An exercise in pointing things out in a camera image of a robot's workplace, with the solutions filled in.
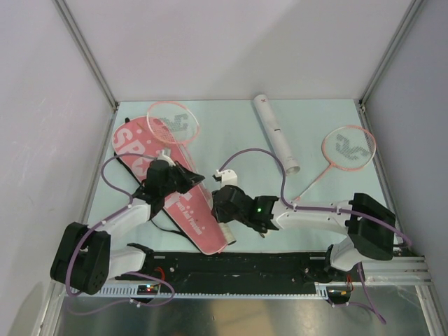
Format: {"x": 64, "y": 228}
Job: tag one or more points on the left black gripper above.
{"x": 189, "y": 178}

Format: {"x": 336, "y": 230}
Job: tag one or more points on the aluminium frame post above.
{"x": 398, "y": 38}
{"x": 82, "y": 45}

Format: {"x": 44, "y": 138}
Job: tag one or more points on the pink badminton racket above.
{"x": 173, "y": 123}
{"x": 348, "y": 148}

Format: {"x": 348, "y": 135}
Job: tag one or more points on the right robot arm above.
{"x": 367, "y": 226}

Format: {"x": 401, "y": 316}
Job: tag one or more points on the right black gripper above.
{"x": 220, "y": 217}

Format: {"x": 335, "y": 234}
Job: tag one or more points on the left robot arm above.
{"x": 84, "y": 260}

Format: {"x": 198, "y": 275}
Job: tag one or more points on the translucent shuttlecock tube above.
{"x": 274, "y": 133}

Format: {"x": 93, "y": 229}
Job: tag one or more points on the pink racket cover bag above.
{"x": 191, "y": 211}

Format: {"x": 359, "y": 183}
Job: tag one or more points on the left aluminium frame post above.
{"x": 82, "y": 45}

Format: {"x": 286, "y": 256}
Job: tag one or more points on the right aluminium frame post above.
{"x": 398, "y": 38}

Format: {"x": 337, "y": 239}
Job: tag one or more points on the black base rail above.
{"x": 244, "y": 271}

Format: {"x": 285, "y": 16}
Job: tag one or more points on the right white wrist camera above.
{"x": 226, "y": 177}

